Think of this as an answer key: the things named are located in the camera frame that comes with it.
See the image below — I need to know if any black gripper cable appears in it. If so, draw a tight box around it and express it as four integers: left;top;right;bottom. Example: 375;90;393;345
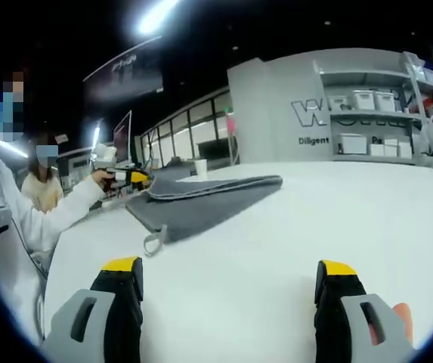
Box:
11;217;49;281

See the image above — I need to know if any curved computer monitor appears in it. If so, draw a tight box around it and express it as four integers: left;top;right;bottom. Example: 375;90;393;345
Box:
112;109;133;163

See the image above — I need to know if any ceiling light strip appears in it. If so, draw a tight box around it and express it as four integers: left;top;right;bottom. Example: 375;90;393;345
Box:
136;0;182;35

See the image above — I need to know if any person's right hand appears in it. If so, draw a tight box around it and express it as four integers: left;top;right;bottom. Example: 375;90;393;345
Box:
391;301;414;347

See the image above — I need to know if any grey counter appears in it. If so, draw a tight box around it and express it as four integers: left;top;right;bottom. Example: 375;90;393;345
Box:
162;157;236;171

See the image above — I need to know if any grey metal shelf rack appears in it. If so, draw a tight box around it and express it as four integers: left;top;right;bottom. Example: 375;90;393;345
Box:
316;51;433;166

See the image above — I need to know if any black flat screen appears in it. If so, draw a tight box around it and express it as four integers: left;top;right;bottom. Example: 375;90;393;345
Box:
196;138;233;160

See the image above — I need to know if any hanging dark display screen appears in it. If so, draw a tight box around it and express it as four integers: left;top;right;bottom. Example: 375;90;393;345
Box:
82;36;164;104

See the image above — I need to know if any dark grey towel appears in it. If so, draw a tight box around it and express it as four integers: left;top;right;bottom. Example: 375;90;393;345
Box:
125;174;284;258

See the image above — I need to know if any large white storage bin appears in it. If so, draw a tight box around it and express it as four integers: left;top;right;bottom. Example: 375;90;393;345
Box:
339;133;370;155

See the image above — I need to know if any white lidded storage bin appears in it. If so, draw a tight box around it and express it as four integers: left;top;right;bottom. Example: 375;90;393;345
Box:
374;92;396;113
353;89;376;111

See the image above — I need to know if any person in white coat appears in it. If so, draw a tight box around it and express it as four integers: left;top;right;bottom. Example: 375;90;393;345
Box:
0;143;66;341

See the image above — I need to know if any person's left hand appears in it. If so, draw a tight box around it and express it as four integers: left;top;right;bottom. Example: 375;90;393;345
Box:
91;168;118;194

